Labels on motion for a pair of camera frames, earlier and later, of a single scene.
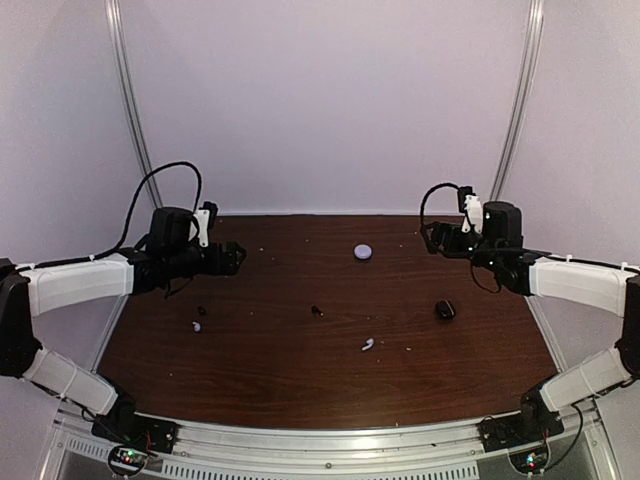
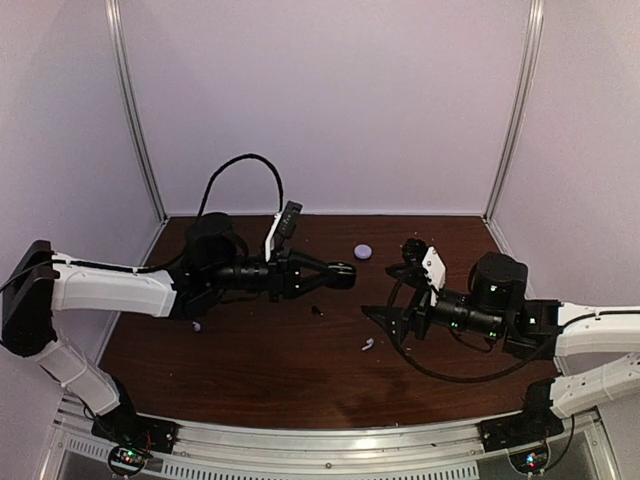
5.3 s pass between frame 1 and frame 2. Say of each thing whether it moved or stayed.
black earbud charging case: moved
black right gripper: moved
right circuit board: stayed
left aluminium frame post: stayed
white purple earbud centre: stayed
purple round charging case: stayed
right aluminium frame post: stayed
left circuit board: stayed
